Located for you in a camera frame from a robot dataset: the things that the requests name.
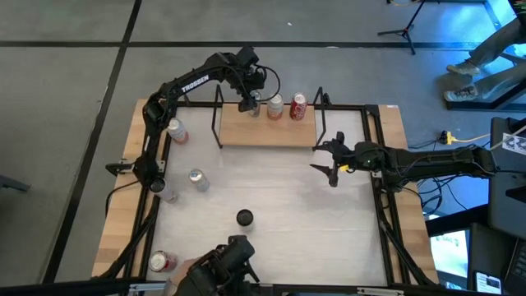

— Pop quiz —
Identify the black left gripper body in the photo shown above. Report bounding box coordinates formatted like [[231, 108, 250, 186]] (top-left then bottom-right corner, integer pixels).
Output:
[[229, 65, 267, 99]]

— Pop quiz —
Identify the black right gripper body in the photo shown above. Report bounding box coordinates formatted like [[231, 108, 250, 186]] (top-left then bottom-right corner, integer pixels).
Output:
[[335, 141, 390, 178]]

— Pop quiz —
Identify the blue silver Red Bull can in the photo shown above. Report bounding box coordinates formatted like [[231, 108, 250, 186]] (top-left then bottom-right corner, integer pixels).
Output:
[[188, 168, 211, 193], [247, 90, 263, 118]]

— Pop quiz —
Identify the silver red soda can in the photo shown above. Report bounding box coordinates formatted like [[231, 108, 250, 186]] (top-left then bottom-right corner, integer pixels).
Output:
[[266, 93, 285, 121]]

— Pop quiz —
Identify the red Coca-Cola can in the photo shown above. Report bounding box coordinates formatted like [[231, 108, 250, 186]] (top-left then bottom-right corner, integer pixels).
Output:
[[148, 250, 179, 273], [289, 92, 309, 122]]

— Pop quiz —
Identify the pink white Spindrift can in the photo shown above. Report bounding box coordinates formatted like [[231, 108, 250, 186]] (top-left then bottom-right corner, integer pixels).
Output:
[[166, 118, 190, 146]]

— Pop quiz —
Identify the monitor screen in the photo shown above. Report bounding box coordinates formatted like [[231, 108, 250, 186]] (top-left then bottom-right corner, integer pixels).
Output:
[[429, 229, 470, 287]]

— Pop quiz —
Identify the black tripod stand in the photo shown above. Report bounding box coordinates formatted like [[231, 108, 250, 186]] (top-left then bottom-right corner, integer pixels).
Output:
[[376, 0, 428, 56]]

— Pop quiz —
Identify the black cabinet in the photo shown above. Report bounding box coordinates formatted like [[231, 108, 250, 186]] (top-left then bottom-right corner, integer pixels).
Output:
[[487, 117, 526, 242]]

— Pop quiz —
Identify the white marker tag sheet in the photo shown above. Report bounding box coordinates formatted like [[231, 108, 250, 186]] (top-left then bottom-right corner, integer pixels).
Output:
[[501, 132, 526, 156]]

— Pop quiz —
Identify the person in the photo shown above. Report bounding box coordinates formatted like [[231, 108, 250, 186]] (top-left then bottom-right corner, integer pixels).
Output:
[[442, 0, 526, 103]]

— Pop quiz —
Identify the smartphone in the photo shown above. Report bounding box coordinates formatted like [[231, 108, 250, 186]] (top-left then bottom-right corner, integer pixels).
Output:
[[474, 271, 503, 295]]

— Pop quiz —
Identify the person's hand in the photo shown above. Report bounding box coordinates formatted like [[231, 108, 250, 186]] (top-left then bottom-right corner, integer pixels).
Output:
[[170, 257, 202, 291]]

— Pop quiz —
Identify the black laptop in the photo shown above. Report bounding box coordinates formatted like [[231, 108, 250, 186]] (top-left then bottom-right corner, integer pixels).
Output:
[[503, 240, 526, 295]]

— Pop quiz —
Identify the grey floor object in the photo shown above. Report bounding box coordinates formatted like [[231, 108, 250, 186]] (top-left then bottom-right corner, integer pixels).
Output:
[[0, 174, 30, 193]]

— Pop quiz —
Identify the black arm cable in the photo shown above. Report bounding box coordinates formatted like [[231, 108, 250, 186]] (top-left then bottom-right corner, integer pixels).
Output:
[[229, 63, 282, 104]]

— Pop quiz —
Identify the black table frame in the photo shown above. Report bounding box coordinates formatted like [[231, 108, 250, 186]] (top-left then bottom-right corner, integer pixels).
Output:
[[92, 100, 439, 296]]

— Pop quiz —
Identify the yellow floor cable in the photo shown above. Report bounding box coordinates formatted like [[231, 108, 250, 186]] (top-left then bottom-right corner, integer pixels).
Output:
[[451, 132, 492, 144]]

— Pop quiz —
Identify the black metal floor frame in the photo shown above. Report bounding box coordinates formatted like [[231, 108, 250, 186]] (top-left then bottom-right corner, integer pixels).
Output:
[[445, 49, 526, 113]]

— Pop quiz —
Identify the silver metal bracket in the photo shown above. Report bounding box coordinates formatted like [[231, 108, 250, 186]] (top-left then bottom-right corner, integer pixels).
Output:
[[356, 286, 404, 296], [128, 281, 177, 294]]

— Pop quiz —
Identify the white cable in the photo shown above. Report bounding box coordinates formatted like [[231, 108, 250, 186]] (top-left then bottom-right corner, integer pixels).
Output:
[[491, 125, 526, 151]]

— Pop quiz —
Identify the black clamp bracket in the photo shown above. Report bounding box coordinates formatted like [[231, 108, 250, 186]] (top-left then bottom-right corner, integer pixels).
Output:
[[104, 161, 139, 178]]

